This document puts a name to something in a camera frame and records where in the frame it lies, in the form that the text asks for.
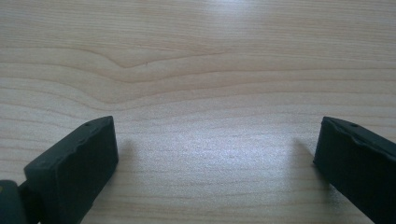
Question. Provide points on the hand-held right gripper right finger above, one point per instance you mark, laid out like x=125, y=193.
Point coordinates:
x=358, y=165

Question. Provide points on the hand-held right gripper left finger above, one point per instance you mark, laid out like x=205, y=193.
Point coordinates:
x=73, y=169

